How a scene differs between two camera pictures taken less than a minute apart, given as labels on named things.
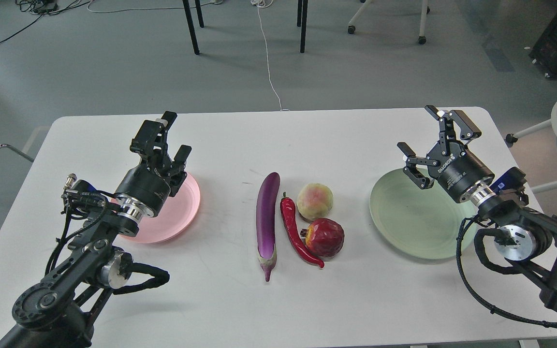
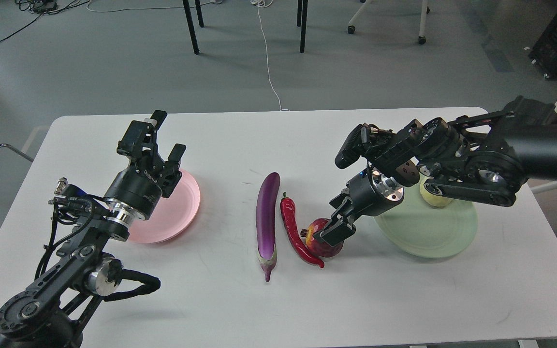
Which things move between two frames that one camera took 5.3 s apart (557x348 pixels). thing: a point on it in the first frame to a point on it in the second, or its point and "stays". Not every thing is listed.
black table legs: [197, 4] stays
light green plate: [424, 223] stays
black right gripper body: [457, 172] to [371, 192]
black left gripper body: [148, 183] stays
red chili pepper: [288, 207] stays
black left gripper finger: [151, 138] to [139, 141]
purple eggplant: [268, 198] stays
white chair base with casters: [425, 9] stays
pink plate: [180, 211] stays
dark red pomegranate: [324, 237] stays
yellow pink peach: [314, 200] to [433, 199]
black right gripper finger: [468, 130] to [335, 232]
